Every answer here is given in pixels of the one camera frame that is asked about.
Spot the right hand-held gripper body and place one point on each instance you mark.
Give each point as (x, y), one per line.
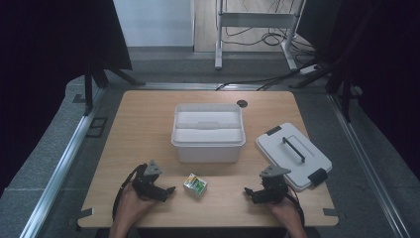
(272, 188)

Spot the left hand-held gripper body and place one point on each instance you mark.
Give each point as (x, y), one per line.
(148, 183)

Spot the small green and white carton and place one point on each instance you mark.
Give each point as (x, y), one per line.
(195, 185)

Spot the white plastic storage box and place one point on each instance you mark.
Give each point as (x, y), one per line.
(208, 152)

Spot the person's right hand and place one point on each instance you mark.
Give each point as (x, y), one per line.
(285, 211)

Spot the person's left hand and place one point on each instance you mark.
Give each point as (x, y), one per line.
(132, 208)

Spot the white inner tray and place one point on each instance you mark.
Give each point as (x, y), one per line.
(208, 127)

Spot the black round table grommet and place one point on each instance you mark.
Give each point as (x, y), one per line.
(242, 103)

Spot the black tripod stand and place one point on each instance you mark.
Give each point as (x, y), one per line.
(343, 86)
(99, 77)

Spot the white power strip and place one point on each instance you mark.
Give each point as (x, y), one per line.
(308, 69)

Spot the black curtain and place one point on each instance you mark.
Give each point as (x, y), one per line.
(49, 66)
(379, 66)

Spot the white metal stand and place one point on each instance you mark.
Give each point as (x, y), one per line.
(254, 20)

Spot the metal floor rail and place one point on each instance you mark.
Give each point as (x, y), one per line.
(185, 86)
(369, 165)
(59, 172)

